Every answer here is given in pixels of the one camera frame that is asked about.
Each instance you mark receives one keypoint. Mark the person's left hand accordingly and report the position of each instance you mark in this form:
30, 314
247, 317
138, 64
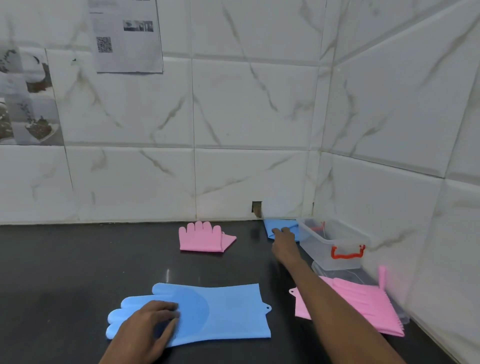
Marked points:
146, 333

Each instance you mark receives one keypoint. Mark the person's right hand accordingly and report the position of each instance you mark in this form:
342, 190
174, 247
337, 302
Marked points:
285, 247

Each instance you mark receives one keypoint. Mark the blue silicone glove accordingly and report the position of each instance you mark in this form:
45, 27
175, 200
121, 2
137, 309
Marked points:
277, 223
225, 311

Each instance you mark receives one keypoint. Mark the pink silicone glove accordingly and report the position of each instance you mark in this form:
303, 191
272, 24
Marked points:
202, 240
363, 300

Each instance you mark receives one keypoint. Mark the person's right forearm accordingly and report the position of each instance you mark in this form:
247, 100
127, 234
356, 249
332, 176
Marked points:
337, 318

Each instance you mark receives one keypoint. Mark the clear plastic lid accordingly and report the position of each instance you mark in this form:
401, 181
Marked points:
348, 275

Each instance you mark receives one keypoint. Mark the paper sheet with square code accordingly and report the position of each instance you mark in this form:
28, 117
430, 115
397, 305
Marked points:
127, 48

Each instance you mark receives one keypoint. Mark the coffee print wall tile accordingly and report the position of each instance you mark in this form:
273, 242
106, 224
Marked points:
30, 105

